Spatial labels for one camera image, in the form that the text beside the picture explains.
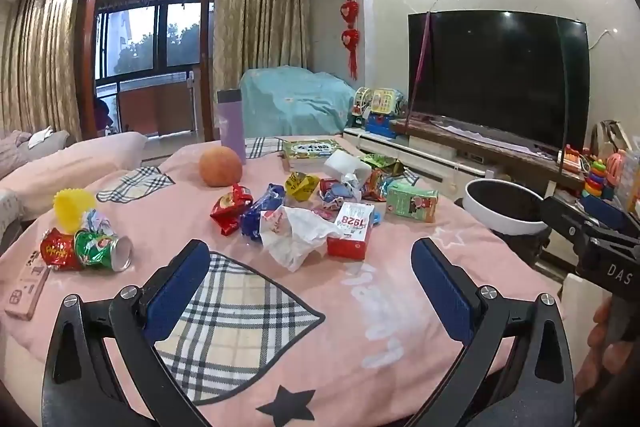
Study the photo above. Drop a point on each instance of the yellow spiky ball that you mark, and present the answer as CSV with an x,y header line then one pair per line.
x,y
72,209

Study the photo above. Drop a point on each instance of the pink rectangular case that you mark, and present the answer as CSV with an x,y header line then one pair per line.
x,y
27,284

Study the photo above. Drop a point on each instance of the red hanging heart decoration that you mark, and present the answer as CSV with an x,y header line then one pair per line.
x,y
349,12

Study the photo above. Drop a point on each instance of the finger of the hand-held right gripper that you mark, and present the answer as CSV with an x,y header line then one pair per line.
x,y
602,213
567,222

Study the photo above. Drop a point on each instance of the orange peach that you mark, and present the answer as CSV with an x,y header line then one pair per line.
x,y
220,166

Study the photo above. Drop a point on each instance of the orange snack packet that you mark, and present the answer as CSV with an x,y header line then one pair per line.
x,y
376,187

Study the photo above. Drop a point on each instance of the colourful toy phone set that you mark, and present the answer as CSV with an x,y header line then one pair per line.
x,y
380,109

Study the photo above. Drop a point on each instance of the large red snack packet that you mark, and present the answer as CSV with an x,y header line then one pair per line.
x,y
230,207

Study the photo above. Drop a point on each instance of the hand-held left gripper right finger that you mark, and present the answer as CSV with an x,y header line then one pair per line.
x,y
445,292

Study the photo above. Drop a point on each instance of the green drink carton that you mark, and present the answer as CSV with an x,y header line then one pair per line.
x,y
412,202

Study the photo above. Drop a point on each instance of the balcony glass door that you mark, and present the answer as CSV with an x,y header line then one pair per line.
x,y
150,37

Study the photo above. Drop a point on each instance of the pink covered sofa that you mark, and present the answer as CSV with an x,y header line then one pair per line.
x,y
75,167

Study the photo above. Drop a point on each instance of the white tissue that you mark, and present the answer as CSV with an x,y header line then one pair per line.
x,y
295,237

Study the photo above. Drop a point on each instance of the blue snack packet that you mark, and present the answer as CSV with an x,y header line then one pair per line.
x,y
260,212

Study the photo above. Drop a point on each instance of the teal floral furniture cover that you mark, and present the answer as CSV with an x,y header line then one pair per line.
x,y
295,99

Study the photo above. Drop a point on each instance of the black television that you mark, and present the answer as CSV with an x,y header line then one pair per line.
x,y
500,77

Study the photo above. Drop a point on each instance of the white trash bin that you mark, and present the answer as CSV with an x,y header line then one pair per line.
x,y
480,217

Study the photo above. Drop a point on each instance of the purple bottle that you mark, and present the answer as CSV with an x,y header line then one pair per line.
x,y
231,127

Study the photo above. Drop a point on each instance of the red toy telephone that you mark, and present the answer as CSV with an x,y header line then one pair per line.
x,y
575,162

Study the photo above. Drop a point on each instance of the white TV cabinet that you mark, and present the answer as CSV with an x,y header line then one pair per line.
x,y
430,159

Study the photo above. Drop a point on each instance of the green can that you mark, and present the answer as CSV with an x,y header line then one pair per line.
x,y
100,251

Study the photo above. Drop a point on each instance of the small red packet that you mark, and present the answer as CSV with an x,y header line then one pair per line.
x,y
330,192

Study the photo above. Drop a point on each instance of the red and white box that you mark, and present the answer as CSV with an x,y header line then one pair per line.
x,y
350,232

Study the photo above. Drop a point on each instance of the green snack packet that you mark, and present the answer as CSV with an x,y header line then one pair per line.
x,y
382,163

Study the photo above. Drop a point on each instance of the colourful wrapper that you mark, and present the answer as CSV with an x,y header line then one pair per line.
x,y
97,222

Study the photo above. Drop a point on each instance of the beige bag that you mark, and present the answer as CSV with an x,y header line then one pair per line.
x,y
610,139

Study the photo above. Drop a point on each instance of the beige patterned curtain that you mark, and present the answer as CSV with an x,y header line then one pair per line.
x,y
40,62
260,22

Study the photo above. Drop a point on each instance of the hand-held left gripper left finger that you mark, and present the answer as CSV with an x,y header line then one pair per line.
x,y
177,289

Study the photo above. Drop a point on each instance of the yellow snack packet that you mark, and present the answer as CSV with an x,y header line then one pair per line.
x,y
300,186

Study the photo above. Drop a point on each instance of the person's right hand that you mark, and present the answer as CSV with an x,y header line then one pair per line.
x,y
602,352

